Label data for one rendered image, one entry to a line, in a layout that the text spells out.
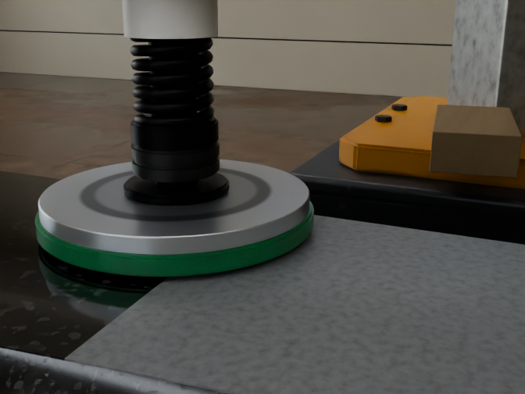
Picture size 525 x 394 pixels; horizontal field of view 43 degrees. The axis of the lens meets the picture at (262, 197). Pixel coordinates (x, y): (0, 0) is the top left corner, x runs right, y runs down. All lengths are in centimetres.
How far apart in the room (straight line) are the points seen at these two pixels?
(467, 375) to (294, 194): 22
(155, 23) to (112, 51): 737
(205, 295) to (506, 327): 18
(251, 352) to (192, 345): 3
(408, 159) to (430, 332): 57
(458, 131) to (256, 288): 44
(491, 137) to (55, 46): 767
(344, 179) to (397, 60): 567
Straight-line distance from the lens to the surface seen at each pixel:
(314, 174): 95
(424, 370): 37
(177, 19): 49
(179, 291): 44
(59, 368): 38
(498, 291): 46
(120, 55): 779
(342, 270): 47
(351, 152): 98
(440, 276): 48
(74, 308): 43
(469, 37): 113
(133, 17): 50
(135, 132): 51
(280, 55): 690
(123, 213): 49
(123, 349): 38
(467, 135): 82
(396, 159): 95
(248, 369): 36
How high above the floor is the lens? 99
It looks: 17 degrees down
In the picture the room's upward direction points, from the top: straight up
